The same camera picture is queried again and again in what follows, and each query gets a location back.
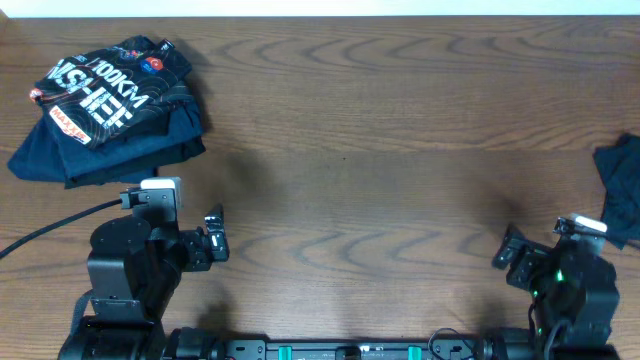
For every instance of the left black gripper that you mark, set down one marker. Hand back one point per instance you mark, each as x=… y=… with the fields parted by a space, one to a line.
x=201 y=242

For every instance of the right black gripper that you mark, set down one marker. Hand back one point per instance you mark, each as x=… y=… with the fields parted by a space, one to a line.
x=523 y=262

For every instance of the black jersey with orange lines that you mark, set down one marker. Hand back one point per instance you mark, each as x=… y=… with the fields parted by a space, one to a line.
x=130 y=87

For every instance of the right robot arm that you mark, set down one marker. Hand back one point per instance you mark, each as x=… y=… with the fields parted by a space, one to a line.
x=573 y=295

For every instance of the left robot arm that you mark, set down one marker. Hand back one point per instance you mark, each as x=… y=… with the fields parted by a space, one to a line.
x=135 y=265

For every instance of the dark garment at right edge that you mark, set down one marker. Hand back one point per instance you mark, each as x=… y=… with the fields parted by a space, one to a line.
x=618 y=168

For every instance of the blue folded garment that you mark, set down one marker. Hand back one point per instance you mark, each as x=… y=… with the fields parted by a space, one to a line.
x=38 y=157

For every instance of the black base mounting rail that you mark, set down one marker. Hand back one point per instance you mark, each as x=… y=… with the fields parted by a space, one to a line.
x=446 y=347

